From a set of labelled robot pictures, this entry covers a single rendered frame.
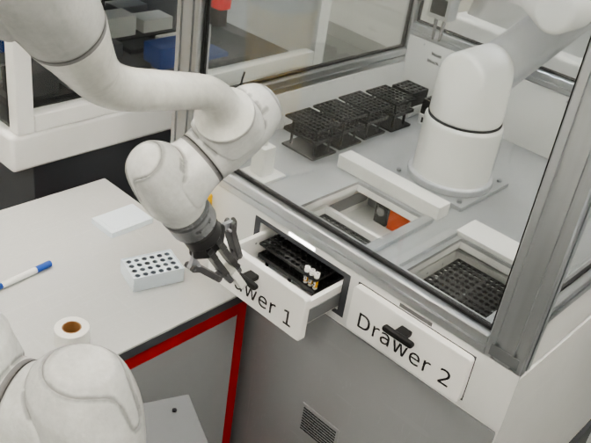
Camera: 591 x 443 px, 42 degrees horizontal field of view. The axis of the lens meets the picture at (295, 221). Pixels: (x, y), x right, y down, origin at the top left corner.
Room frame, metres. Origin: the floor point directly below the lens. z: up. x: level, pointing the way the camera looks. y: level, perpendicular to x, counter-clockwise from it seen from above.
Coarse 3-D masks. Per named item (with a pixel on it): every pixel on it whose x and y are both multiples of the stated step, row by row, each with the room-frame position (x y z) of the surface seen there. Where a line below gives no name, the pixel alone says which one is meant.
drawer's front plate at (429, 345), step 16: (352, 304) 1.31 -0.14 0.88; (368, 304) 1.28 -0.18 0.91; (384, 304) 1.26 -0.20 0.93; (352, 320) 1.30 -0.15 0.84; (384, 320) 1.25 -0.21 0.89; (400, 320) 1.23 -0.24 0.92; (416, 320) 1.22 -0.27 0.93; (368, 336) 1.27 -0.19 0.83; (384, 336) 1.25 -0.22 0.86; (416, 336) 1.20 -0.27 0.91; (432, 336) 1.18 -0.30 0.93; (384, 352) 1.24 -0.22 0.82; (416, 352) 1.20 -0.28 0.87; (432, 352) 1.18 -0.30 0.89; (448, 352) 1.16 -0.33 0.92; (464, 352) 1.15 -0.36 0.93; (416, 368) 1.19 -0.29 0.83; (432, 368) 1.17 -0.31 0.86; (448, 368) 1.15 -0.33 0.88; (464, 368) 1.13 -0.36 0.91; (432, 384) 1.16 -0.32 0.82; (448, 384) 1.14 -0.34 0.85; (464, 384) 1.13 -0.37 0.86
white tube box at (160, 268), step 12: (156, 252) 1.50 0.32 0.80; (168, 252) 1.51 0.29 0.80; (120, 264) 1.45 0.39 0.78; (132, 264) 1.44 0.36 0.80; (144, 264) 1.45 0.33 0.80; (156, 264) 1.46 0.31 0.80; (168, 264) 1.47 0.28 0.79; (180, 264) 1.47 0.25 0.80; (132, 276) 1.39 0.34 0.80; (144, 276) 1.40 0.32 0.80; (156, 276) 1.41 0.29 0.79; (168, 276) 1.43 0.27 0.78; (180, 276) 1.45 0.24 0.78; (132, 288) 1.39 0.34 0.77; (144, 288) 1.40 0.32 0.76
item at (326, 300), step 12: (240, 240) 1.46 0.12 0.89; (252, 240) 1.48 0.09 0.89; (252, 252) 1.48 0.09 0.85; (264, 264) 1.47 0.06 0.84; (300, 288) 1.39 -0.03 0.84; (336, 288) 1.34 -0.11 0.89; (312, 300) 1.28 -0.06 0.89; (324, 300) 1.31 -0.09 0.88; (336, 300) 1.34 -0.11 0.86; (312, 312) 1.28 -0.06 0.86; (324, 312) 1.31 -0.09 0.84
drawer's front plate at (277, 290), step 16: (224, 240) 1.40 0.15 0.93; (256, 272) 1.32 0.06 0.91; (272, 272) 1.31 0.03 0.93; (272, 288) 1.29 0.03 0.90; (288, 288) 1.26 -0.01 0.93; (256, 304) 1.31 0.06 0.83; (288, 304) 1.26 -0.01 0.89; (304, 304) 1.23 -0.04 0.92; (272, 320) 1.28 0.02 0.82; (288, 320) 1.25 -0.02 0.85; (304, 320) 1.24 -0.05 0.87
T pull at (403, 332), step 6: (384, 324) 1.22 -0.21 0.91; (384, 330) 1.21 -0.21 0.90; (390, 330) 1.20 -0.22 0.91; (396, 330) 1.20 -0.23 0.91; (402, 330) 1.21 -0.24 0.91; (408, 330) 1.21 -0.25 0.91; (390, 336) 1.20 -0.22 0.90; (396, 336) 1.19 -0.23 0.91; (402, 336) 1.19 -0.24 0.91; (408, 336) 1.20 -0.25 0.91; (402, 342) 1.18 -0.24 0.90; (408, 342) 1.17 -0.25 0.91
